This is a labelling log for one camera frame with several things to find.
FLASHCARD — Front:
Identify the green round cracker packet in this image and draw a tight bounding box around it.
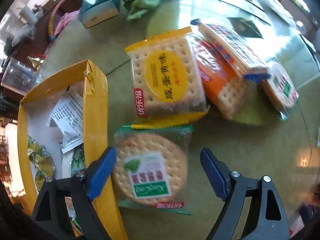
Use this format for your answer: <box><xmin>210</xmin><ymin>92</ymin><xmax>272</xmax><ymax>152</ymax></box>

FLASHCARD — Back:
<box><xmin>112</xmin><ymin>125</ymin><xmax>193</xmax><ymax>215</ymax></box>

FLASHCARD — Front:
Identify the blue edged cracker packet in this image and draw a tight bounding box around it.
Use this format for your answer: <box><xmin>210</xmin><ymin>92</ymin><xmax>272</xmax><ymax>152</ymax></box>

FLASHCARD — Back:
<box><xmin>190</xmin><ymin>18</ymin><xmax>271</xmax><ymax>83</ymax></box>

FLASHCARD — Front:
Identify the yellow square cracker packet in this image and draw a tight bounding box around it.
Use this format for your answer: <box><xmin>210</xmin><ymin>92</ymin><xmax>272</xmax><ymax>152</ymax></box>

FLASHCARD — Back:
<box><xmin>125</xmin><ymin>27</ymin><xmax>209</xmax><ymax>129</ymax></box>

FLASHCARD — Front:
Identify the small green candy packet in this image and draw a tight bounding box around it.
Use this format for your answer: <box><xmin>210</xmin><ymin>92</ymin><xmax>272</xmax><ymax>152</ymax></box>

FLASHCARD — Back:
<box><xmin>27</xmin><ymin>135</ymin><xmax>56</xmax><ymax>192</ymax></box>

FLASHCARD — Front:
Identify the yellow cardboard tray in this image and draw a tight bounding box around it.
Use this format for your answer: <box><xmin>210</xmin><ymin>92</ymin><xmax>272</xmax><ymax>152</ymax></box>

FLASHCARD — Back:
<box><xmin>17</xmin><ymin>60</ymin><xmax>127</xmax><ymax>239</ymax></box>

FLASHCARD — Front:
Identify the clear green white packet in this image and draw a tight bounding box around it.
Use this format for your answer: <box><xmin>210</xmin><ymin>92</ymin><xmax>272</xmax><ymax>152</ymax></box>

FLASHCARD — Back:
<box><xmin>47</xmin><ymin>87</ymin><xmax>84</xmax><ymax>154</ymax></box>

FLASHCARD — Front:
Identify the orange cracker packet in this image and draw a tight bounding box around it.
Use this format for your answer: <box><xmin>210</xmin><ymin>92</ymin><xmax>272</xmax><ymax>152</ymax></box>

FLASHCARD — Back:
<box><xmin>188</xmin><ymin>33</ymin><xmax>248</xmax><ymax>119</ymax></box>

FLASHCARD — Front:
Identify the clear plastic container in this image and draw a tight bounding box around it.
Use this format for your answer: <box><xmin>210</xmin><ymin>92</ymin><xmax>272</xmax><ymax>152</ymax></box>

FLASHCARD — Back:
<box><xmin>1</xmin><ymin>58</ymin><xmax>39</xmax><ymax>96</ymax></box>

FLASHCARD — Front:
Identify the pink hula hoop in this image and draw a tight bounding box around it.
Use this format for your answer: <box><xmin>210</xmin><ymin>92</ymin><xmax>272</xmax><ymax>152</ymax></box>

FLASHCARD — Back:
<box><xmin>47</xmin><ymin>0</ymin><xmax>68</xmax><ymax>43</ymax></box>

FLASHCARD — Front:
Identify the small dark green packet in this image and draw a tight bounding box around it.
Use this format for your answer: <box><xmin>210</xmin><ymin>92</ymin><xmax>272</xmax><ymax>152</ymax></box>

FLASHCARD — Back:
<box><xmin>228</xmin><ymin>17</ymin><xmax>263</xmax><ymax>38</ymax></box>

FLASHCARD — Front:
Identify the pink cloth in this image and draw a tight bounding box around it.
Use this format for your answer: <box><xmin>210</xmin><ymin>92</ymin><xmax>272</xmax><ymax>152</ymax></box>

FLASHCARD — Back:
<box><xmin>54</xmin><ymin>10</ymin><xmax>80</xmax><ymax>37</ymax></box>

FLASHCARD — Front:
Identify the blue tissue box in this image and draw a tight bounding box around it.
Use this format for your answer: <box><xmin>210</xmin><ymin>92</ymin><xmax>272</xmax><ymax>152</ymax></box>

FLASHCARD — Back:
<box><xmin>79</xmin><ymin>0</ymin><xmax>120</xmax><ymax>29</ymax></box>

